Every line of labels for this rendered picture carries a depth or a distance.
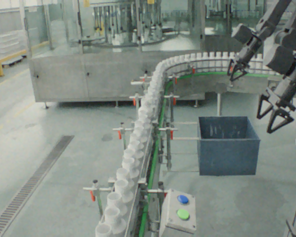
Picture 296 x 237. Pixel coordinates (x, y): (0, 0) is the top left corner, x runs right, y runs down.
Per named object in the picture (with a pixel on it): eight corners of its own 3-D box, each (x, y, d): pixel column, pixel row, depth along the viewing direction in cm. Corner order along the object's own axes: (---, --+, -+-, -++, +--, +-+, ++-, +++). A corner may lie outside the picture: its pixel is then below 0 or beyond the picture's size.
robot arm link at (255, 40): (265, 42, 112) (261, 40, 117) (252, 33, 111) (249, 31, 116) (255, 56, 115) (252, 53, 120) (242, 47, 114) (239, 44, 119)
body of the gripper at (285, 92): (275, 104, 73) (291, 80, 70) (263, 91, 83) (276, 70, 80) (294, 114, 74) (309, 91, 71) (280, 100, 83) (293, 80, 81)
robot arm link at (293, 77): (316, 69, 71) (306, 65, 76) (296, 57, 70) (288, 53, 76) (301, 91, 74) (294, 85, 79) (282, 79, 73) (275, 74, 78)
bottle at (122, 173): (135, 206, 93) (131, 163, 87) (138, 218, 88) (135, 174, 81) (116, 210, 92) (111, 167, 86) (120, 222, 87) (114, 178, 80)
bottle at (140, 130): (140, 170, 113) (136, 132, 107) (131, 164, 118) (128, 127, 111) (152, 165, 116) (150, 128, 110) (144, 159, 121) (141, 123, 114)
